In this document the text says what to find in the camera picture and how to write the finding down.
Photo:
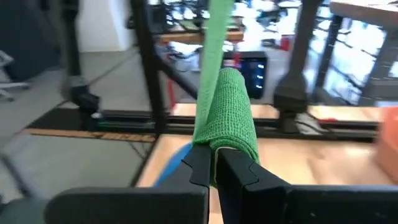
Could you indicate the computer tower with lights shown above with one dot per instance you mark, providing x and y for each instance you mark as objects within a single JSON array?
[{"x": 258, "y": 77}]

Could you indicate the black platform with hazard stripes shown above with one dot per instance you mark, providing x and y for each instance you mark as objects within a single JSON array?
[{"x": 62, "y": 119}]

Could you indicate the green elastic bandage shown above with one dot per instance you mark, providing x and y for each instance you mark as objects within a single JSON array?
[{"x": 230, "y": 118}]

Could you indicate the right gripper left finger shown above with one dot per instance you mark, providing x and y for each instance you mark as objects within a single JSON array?
[{"x": 140, "y": 205}]

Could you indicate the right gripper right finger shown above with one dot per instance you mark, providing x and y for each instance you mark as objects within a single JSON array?
[{"x": 295, "y": 205}]

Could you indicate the cluttered wooden desk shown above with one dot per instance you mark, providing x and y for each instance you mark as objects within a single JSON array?
[{"x": 186, "y": 37}]

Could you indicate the blue elastic bandage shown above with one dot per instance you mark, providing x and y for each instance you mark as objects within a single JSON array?
[{"x": 174, "y": 168}]

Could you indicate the person's leg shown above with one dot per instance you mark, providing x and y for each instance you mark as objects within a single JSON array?
[{"x": 82, "y": 102}]

